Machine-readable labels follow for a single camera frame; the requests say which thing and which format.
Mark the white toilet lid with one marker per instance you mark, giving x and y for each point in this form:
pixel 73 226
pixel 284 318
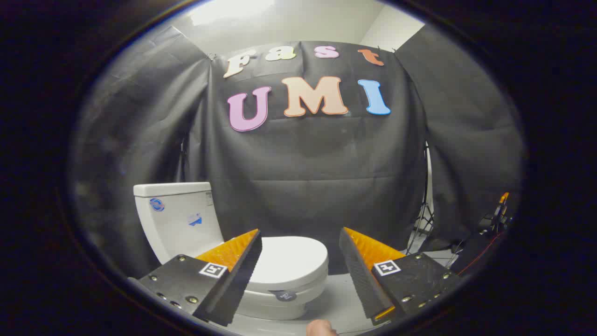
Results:
pixel 294 259

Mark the light stand tripod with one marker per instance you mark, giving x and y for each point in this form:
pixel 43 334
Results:
pixel 425 214

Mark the black backdrop cloth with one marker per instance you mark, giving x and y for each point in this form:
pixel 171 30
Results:
pixel 308 163

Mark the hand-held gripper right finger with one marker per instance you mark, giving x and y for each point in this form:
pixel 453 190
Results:
pixel 361 275

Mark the white ceramic toilet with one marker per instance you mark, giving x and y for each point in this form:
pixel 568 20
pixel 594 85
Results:
pixel 182 228

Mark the black round pull tab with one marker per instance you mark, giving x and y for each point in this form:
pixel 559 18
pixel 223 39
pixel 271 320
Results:
pixel 284 296

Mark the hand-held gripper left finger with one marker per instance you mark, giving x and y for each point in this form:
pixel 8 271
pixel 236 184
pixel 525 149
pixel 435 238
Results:
pixel 233 284

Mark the black and orange device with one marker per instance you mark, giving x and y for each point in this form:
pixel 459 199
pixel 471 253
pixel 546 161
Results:
pixel 496 219

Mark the white toilet tank cover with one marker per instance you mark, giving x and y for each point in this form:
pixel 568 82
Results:
pixel 170 189

